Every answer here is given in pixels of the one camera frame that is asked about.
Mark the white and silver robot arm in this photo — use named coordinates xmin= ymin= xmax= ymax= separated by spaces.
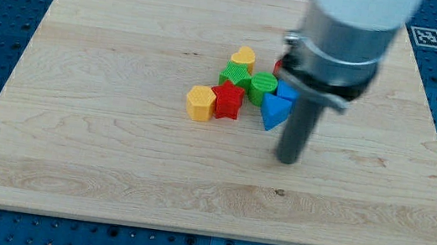
xmin=278 ymin=0 xmax=423 ymax=112

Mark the red block behind arm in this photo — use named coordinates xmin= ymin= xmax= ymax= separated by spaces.
xmin=273 ymin=60 xmax=283 ymax=79

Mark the red star block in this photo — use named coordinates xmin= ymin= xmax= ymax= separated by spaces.
xmin=211 ymin=80 xmax=246 ymax=120

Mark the yellow hexagon block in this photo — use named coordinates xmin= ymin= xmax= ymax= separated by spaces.
xmin=185 ymin=85 xmax=216 ymax=122

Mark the green star block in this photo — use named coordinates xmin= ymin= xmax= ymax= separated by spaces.
xmin=218 ymin=60 xmax=252 ymax=92

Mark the blue triangle block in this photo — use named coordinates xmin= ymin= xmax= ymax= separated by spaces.
xmin=261 ymin=93 xmax=293 ymax=131

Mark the green cylinder block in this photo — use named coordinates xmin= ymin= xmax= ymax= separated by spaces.
xmin=247 ymin=71 xmax=278 ymax=107

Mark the yellow heart block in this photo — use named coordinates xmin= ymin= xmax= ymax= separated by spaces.
xmin=230 ymin=45 xmax=256 ymax=74

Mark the blue cube block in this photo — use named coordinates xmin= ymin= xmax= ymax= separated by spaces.
xmin=276 ymin=80 xmax=299 ymax=102

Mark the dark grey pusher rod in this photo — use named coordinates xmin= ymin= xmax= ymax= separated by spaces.
xmin=276 ymin=97 xmax=325 ymax=164

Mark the light wooden board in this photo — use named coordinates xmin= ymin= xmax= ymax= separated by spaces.
xmin=0 ymin=0 xmax=437 ymax=245

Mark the white fiducial marker tag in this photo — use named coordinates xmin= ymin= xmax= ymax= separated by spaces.
xmin=410 ymin=26 xmax=437 ymax=49

